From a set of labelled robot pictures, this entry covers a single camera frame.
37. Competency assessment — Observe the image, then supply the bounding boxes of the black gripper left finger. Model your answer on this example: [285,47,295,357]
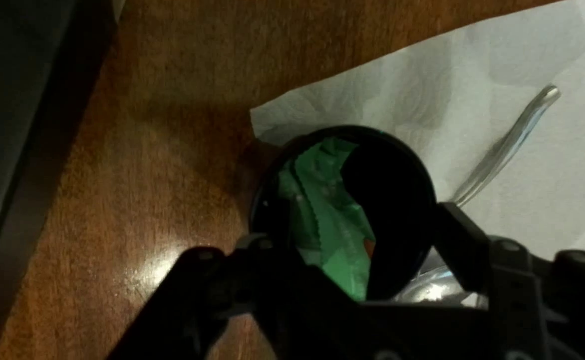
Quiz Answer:
[239,228,295,266]

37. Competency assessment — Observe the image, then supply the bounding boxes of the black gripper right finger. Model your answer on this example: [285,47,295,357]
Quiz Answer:
[433,203,495,297]

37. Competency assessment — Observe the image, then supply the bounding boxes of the green wrapper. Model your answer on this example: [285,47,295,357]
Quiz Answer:
[275,136,379,301]

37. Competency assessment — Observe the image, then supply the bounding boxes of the black mug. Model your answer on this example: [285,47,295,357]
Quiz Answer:
[245,125,439,305]

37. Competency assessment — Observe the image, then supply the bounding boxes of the white paper placemat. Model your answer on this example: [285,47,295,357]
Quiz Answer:
[247,0,585,264]

